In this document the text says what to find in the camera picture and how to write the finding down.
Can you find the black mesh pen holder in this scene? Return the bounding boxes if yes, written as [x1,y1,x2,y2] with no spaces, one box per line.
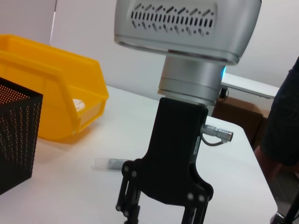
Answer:
[0,77,44,196]

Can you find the brown cardboard box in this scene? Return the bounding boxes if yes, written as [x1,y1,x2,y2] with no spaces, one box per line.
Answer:
[211,97,269,150]

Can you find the grey marker clear cap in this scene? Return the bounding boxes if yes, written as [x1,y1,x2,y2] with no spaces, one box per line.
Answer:
[93,157,129,171]

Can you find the right gripper connector cable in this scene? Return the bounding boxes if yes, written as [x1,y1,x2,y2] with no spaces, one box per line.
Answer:
[200,125,234,147]

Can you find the white background table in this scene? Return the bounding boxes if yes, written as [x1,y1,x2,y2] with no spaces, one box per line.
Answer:
[221,72,281,100]

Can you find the person in dark shirt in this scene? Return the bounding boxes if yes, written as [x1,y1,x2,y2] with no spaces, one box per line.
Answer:
[253,56,299,185]

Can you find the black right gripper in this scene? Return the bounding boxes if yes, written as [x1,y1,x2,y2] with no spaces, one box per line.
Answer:
[115,97,214,224]

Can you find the yellow plastic bin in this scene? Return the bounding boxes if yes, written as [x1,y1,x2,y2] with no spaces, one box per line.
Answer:
[0,34,110,143]

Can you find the white paper ball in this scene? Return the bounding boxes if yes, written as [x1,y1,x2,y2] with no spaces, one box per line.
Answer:
[72,98,86,111]

